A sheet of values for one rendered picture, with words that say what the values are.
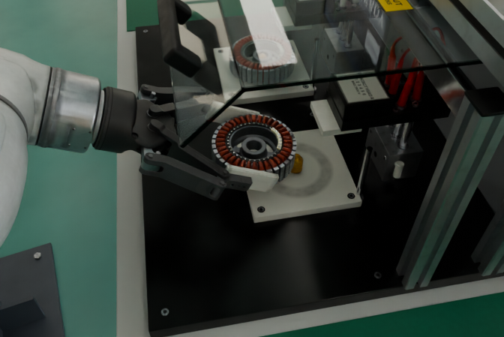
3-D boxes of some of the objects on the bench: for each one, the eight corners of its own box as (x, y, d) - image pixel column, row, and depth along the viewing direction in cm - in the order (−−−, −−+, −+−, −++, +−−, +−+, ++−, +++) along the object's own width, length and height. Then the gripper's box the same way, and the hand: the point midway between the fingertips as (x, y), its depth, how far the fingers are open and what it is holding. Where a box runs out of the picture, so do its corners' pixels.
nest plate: (253, 223, 67) (253, 218, 66) (235, 144, 77) (235, 139, 76) (361, 206, 69) (362, 201, 68) (329, 132, 79) (330, 126, 78)
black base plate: (151, 339, 58) (148, 331, 56) (136, 36, 102) (135, 26, 100) (520, 273, 64) (528, 263, 62) (357, 13, 108) (358, 4, 106)
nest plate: (226, 106, 83) (226, 100, 82) (214, 54, 94) (214, 49, 93) (313, 95, 85) (314, 89, 84) (292, 46, 96) (292, 40, 95)
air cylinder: (382, 182, 72) (389, 155, 68) (364, 145, 77) (370, 118, 73) (415, 176, 72) (424, 150, 68) (395, 140, 78) (403, 114, 74)
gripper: (92, 79, 68) (238, 113, 78) (84, 216, 52) (270, 238, 62) (106, 34, 64) (259, 76, 73) (101, 168, 48) (299, 200, 57)
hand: (251, 147), depth 67 cm, fingers closed on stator, 11 cm apart
